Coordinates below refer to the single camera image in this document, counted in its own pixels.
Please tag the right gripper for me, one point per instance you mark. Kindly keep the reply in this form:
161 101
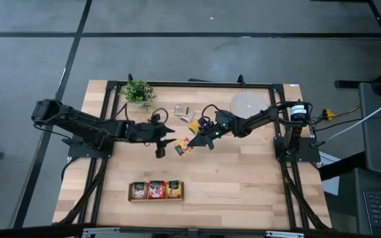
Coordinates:
223 124

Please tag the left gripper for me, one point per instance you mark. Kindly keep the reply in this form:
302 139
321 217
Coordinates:
142 133

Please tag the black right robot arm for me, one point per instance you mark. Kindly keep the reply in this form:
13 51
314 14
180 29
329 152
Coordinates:
263 115

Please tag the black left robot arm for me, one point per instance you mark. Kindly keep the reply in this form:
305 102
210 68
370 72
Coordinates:
84 124

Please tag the wooden tea organizer box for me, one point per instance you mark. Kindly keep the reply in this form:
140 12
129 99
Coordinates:
155 200

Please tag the green potted plant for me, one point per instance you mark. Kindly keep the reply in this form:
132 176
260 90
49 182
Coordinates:
138 93

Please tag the white paper sheet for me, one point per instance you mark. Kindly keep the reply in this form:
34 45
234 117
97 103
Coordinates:
331 185

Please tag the black slanted bar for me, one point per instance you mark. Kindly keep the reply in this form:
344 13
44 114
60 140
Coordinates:
342 167

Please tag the dark grey desk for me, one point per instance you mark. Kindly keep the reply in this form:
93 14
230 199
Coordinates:
352 205

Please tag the grey side table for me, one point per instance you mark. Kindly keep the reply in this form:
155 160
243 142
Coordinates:
379 148

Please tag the black metal table frame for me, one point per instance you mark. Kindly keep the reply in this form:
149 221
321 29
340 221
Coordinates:
210 84

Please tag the black frame bracket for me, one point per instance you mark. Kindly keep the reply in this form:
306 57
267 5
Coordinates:
241 80
130 78

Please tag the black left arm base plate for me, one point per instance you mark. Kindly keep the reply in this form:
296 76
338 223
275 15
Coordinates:
76 152

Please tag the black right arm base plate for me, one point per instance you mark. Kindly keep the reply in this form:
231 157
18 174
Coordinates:
311 155

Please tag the silver bracket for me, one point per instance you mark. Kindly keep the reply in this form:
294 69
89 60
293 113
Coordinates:
101 232
284 234

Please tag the black bottom rail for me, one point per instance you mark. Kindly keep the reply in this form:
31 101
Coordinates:
28 231

